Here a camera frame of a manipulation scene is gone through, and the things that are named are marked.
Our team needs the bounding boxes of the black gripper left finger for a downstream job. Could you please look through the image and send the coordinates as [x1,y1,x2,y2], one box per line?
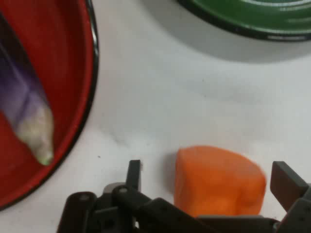
[57,159,212,233]

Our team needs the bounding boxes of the red enamel plate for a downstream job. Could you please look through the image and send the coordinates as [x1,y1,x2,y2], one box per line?
[0,0,100,211]

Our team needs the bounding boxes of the purple toy eggplant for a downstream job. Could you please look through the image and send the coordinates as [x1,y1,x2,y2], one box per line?
[0,12,54,166]

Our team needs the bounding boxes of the green enamel plate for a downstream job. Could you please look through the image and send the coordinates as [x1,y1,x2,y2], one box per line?
[176,0,311,42]

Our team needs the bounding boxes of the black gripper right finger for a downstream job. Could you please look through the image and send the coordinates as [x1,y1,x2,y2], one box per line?
[270,161,311,233]

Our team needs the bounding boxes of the orange toy carrot piece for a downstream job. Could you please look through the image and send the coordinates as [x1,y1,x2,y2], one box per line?
[173,145,267,218]

